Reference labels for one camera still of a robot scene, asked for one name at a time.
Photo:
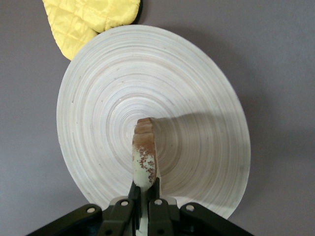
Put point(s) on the yellow quilted oven mitt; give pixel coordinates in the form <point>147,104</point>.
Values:
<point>73,19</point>

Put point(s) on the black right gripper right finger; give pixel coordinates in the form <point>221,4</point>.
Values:
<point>167,221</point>

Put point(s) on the toast slice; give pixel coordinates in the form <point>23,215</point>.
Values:
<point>145,152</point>

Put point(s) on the round light wooden plate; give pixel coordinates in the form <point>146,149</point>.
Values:
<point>172,73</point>

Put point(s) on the brown table cover sheet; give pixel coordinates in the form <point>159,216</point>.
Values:
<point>270,73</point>

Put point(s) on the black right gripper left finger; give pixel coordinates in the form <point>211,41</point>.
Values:
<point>115,221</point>

